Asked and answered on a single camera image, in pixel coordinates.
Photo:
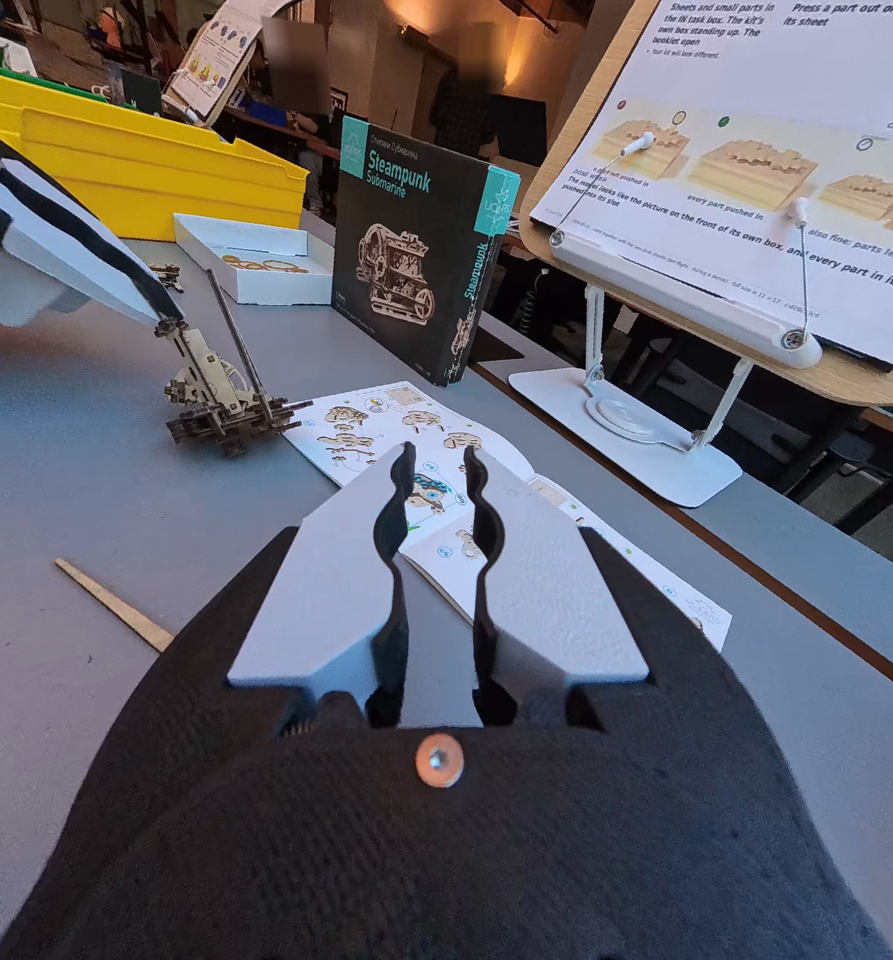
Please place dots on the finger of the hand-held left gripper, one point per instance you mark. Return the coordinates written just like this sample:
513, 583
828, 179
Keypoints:
11, 184
64, 262

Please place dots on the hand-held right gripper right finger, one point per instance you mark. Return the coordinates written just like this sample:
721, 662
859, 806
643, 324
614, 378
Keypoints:
559, 600

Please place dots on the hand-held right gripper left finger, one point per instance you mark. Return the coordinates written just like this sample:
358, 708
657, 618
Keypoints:
319, 592

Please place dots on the partly built wooden model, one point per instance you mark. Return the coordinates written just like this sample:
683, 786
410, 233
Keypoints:
210, 390

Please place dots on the small wooden model part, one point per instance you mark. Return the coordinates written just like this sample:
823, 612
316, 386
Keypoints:
167, 277

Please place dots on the black model kit box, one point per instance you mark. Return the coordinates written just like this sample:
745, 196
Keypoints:
398, 262

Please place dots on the yellow plastic bin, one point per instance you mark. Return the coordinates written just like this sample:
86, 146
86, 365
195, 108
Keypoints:
4, 97
161, 187

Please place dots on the open instruction booklet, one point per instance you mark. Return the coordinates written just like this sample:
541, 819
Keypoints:
364, 435

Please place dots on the wooden document stand white base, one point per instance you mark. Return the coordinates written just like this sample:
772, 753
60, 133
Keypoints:
641, 442

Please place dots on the flat wooden stick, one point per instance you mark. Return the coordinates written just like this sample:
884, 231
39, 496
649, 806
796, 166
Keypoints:
113, 604

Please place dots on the white cardboard tray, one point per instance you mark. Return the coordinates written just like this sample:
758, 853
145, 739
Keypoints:
281, 289

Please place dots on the printed instruction sheet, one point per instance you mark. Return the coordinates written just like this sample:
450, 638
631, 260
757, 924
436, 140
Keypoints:
754, 82
218, 60

